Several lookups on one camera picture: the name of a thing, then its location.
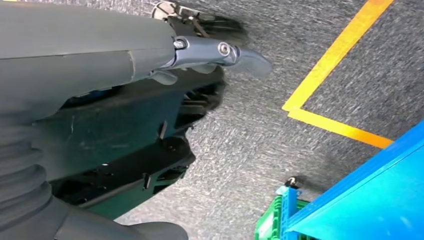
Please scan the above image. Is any blue metal shelf rack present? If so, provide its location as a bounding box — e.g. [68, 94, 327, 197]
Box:
[276, 120, 424, 240]

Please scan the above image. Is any black robot foot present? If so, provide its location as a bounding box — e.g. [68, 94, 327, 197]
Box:
[33, 0, 249, 220]

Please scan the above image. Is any yellow floor tape square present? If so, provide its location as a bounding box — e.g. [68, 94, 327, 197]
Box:
[282, 0, 395, 149]

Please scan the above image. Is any green plastic crate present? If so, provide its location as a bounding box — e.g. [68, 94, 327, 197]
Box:
[254, 195, 309, 240]

